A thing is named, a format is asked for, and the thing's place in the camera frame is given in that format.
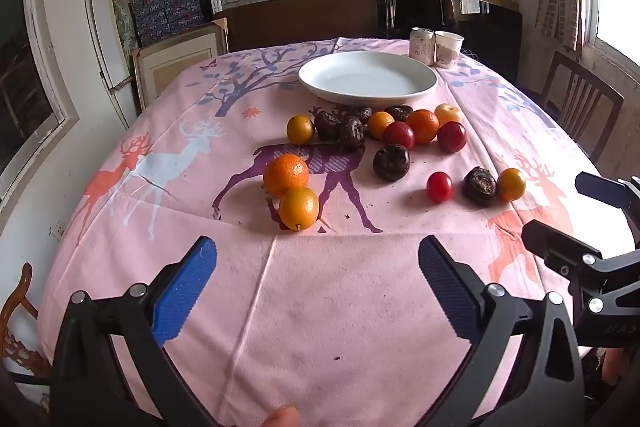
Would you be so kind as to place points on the carved orange wooden chair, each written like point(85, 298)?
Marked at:
point(15, 307)

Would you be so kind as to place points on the red cherry tomato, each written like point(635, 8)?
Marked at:
point(452, 137)
point(399, 136)
point(439, 187)

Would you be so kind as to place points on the yellow kumquat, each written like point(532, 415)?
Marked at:
point(300, 129)

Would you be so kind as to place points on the white leaning board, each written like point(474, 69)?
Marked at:
point(97, 37)

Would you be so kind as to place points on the orange kumquat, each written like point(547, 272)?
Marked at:
point(511, 184)
point(381, 125)
point(298, 208)

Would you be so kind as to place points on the beige picture frame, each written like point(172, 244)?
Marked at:
point(175, 62)

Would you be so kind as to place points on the pale drink can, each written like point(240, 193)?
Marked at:
point(421, 44)

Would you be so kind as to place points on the stack of blue patterned boxes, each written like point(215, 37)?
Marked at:
point(165, 7)

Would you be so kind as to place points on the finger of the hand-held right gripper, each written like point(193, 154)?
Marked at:
point(555, 247)
point(600, 189)

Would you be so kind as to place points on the white framed window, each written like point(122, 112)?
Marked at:
point(25, 82)

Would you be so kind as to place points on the white paper cup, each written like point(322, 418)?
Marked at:
point(448, 49)

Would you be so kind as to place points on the mottled stone panel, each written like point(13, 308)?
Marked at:
point(121, 7)

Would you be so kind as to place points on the white wall outlet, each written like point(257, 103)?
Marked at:
point(57, 230)

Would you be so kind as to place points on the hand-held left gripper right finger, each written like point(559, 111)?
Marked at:
point(447, 287)

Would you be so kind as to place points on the white round plate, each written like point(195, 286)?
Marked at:
point(370, 82)

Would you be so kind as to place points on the pink deer print tablecloth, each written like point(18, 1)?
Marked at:
point(325, 307)

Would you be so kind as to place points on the brown wooden panel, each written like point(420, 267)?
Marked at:
point(300, 17)

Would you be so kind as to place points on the person's left hand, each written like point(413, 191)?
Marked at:
point(275, 417)

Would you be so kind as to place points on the large orange mandarin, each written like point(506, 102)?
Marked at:
point(286, 174)

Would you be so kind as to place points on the dark wooden chair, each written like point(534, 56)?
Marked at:
point(590, 82)

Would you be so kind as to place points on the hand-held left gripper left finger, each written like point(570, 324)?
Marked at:
point(185, 287)

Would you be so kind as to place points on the black glossy cabinet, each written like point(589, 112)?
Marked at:
point(490, 37)

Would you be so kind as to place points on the person's right hand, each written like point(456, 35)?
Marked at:
point(615, 364)

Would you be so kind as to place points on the pale yellow tomato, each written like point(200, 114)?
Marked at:
point(448, 113)

